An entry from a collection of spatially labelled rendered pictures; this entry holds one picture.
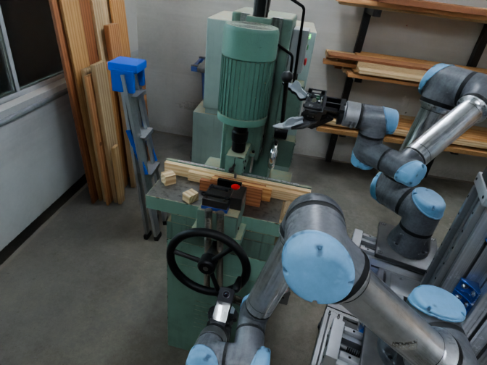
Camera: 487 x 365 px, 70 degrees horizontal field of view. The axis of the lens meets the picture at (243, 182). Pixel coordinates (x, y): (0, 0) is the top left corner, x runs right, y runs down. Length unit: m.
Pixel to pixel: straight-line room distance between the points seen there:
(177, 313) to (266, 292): 0.92
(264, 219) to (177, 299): 0.62
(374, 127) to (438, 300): 0.48
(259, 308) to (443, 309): 0.42
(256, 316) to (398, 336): 0.35
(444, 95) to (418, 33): 2.31
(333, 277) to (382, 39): 3.09
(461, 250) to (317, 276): 0.60
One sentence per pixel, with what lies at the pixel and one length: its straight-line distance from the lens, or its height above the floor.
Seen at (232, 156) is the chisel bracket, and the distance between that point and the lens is 1.26.
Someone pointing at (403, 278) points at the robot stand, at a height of 0.73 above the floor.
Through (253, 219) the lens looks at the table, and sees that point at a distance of 1.24.
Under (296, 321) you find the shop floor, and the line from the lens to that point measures 2.12.
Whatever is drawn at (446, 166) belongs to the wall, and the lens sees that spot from 4.17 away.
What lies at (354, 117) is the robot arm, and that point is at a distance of 1.06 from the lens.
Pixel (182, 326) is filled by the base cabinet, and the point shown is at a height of 0.18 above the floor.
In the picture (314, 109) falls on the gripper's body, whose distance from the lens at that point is 1.04.
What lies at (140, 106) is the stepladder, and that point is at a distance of 2.19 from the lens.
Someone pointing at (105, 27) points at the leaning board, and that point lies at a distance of 2.78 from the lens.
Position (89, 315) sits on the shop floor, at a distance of 2.13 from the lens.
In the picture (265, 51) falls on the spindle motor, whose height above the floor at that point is 1.45.
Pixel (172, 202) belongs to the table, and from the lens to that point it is 1.30.
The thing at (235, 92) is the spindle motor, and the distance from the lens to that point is 1.14.
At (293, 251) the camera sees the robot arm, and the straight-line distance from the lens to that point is 0.58.
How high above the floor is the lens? 1.65
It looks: 32 degrees down
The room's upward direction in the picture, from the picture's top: 7 degrees clockwise
